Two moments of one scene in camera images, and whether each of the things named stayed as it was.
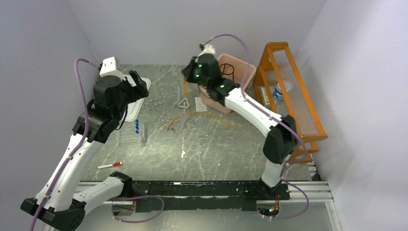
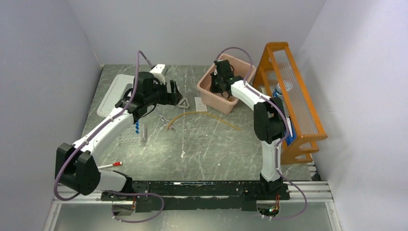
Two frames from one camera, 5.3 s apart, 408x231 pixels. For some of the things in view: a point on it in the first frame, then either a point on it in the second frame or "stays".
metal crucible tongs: (154, 107) stays
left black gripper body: (132, 93) → (161, 95)
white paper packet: (200, 106) stays
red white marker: (114, 163) stays
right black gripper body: (193, 74) → (215, 85)
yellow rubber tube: (203, 113) stays
